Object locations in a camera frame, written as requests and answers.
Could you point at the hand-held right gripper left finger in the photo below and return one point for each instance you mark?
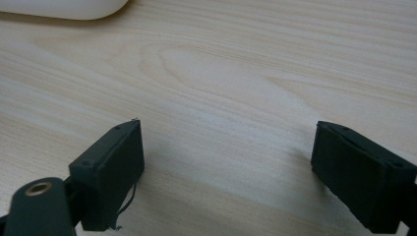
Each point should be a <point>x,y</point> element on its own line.
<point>108,177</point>

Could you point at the white plastic bin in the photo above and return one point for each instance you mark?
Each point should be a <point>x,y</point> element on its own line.
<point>65,8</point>

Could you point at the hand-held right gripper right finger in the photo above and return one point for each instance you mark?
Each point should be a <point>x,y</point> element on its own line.
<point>354,173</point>

